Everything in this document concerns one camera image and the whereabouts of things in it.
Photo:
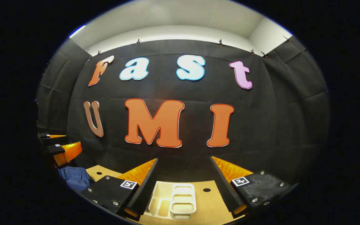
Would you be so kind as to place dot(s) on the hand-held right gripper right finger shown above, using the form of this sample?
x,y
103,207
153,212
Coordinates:
x,y
225,187

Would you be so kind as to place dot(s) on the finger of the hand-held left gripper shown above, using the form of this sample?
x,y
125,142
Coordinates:
x,y
47,140
69,153

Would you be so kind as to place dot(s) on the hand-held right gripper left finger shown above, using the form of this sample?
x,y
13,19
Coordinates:
x,y
144,187

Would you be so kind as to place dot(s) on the blue schoolbag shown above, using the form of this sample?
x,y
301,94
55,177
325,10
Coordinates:
x,y
75,178

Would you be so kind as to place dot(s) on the white plastic bookshelf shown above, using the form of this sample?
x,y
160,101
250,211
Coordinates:
x,y
183,200

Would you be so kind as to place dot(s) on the ceiling light strip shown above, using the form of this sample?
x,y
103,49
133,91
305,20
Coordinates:
x,y
77,31

